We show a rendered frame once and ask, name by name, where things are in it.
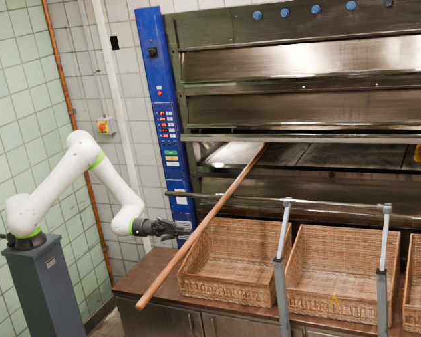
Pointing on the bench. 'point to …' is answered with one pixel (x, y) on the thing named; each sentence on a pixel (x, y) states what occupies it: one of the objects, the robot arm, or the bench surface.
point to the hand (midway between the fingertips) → (184, 231)
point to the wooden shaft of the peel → (196, 234)
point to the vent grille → (184, 227)
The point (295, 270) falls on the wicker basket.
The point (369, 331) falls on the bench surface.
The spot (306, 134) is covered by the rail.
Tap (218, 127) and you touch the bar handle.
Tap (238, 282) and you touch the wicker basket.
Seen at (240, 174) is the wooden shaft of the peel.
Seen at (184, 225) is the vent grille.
